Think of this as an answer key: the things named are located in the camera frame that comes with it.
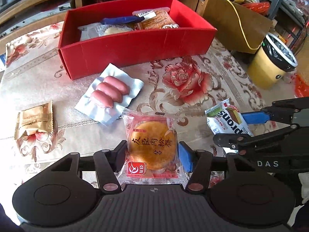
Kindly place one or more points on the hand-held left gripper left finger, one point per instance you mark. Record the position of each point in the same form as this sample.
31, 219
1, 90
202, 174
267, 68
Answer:
119, 154

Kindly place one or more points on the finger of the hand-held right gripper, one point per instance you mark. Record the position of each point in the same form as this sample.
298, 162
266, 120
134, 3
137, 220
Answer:
256, 117
241, 141

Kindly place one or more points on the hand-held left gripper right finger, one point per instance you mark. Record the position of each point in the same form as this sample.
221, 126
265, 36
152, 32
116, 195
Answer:
184, 156

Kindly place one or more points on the white green biscuit packet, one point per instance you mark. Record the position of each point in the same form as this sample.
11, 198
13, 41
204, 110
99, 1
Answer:
227, 119

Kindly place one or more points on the round pastry packet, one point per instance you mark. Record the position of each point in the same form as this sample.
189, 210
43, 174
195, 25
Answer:
151, 147

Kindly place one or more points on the red cardboard box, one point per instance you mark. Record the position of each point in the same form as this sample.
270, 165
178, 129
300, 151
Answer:
120, 53

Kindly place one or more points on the clear rice cracker packet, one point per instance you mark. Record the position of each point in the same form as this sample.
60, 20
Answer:
115, 30

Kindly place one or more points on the orange snack packet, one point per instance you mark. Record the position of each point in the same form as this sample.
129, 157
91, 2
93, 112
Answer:
157, 20

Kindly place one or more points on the floral tablecloth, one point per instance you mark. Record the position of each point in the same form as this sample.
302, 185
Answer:
193, 106

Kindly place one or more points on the yellow trash bin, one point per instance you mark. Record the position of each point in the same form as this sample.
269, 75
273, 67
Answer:
263, 67

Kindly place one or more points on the red plastic bag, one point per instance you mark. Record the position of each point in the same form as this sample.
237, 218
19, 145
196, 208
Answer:
303, 87

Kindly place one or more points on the sausage packet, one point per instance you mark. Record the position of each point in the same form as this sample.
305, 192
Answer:
108, 91

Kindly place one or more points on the gold snack packet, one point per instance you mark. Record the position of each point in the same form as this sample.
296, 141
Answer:
33, 118

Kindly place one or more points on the brown cardboard box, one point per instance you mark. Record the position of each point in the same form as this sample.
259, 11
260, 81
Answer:
222, 17

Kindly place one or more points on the orange plastic bag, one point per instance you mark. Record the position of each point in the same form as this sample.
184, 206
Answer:
256, 7

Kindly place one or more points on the black metal rack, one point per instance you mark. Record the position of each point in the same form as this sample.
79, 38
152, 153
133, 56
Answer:
280, 0

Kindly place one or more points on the dark blue snack packet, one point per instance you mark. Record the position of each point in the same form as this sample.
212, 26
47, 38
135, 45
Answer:
120, 19

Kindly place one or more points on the blue white box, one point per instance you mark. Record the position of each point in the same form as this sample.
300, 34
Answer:
2, 62

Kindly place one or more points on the silver media player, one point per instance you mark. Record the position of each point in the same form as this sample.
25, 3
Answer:
48, 11

